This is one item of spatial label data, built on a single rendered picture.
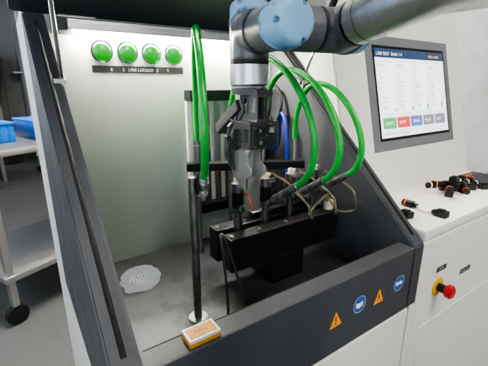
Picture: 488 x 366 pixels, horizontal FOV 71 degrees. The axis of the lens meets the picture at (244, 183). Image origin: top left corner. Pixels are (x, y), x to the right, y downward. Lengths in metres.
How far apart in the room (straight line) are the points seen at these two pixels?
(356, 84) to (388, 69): 0.16
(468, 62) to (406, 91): 1.51
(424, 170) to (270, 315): 0.88
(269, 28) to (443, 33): 1.04
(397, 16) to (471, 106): 2.14
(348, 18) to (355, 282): 0.47
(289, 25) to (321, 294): 0.45
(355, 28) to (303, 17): 0.09
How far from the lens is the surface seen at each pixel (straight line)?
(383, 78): 1.16
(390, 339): 0.95
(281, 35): 0.56
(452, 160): 1.49
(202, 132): 0.54
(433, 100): 1.39
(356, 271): 0.73
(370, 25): 0.59
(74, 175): 0.61
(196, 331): 0.54
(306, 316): 0.65
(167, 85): 0.97
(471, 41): 2.77
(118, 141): 0.94
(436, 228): 0.94
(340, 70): 1.02
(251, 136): 0.65
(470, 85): 2.70
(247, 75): 0.66
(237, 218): 0.79
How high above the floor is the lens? 1.31
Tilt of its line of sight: 16 degrees down
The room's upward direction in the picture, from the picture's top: straight up
